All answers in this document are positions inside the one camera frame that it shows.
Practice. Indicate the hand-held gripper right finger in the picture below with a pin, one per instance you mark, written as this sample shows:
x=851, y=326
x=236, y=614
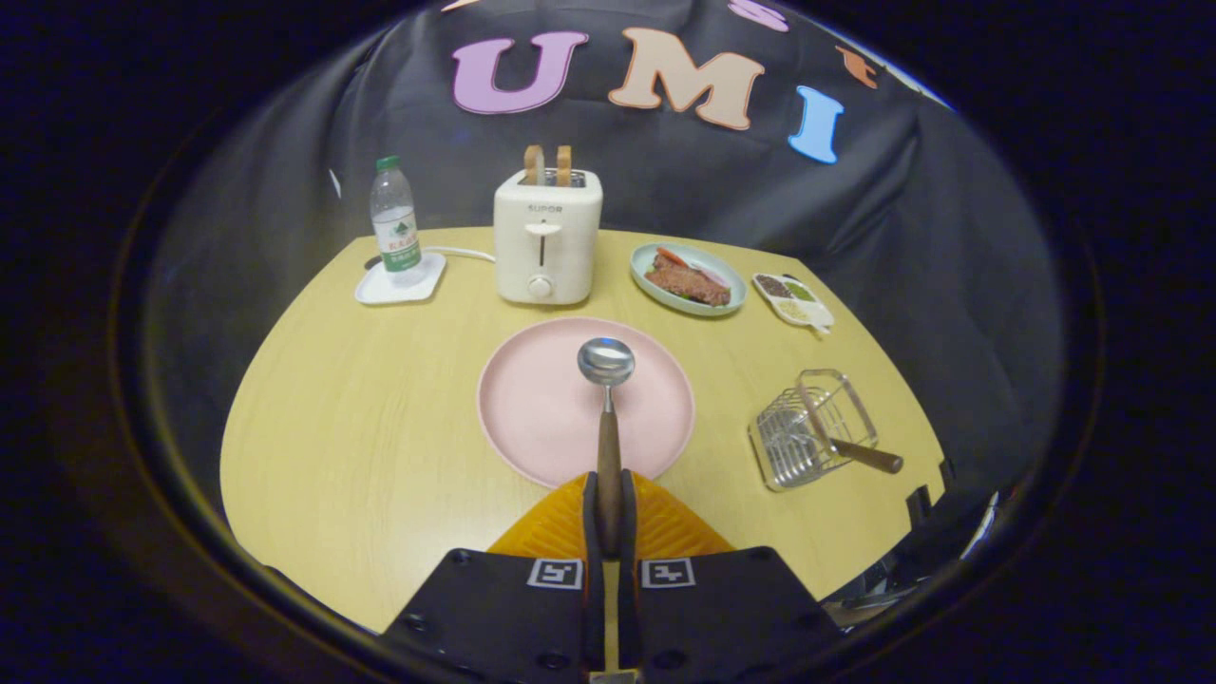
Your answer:
x=631, y=532

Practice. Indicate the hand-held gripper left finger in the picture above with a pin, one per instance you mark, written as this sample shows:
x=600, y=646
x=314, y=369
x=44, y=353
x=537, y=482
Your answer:
x=591, y=532

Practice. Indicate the pink round plate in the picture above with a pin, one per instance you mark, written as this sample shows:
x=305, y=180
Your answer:
x=532, y=408

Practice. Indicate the sliced meat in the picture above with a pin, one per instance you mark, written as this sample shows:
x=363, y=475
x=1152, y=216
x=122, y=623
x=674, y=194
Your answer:
x=689, y=283

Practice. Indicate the pale green plate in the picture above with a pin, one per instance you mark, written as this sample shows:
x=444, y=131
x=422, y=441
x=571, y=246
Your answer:
x=736, y=285

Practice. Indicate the white divided seasoning dish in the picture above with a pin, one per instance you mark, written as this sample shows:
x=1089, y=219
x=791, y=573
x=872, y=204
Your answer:
x=793, y=306

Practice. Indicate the white toaster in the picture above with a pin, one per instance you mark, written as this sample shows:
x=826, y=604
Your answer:
x=570, y=247

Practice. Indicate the large black table clamp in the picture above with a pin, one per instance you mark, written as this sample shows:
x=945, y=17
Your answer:
x=920, y=503

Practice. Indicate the white square coaster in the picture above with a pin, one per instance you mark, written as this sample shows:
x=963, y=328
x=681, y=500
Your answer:
x=380, y=290

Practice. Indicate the clear plastic water bottle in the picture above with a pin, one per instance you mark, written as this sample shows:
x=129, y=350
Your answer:
x=397, y=228

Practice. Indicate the toast slice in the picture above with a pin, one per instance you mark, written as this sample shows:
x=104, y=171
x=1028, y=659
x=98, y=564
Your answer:
x=534, y=163
x=564, y=163

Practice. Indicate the black backdrop cloth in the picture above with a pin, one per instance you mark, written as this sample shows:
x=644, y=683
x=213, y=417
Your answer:
x=285, y=171

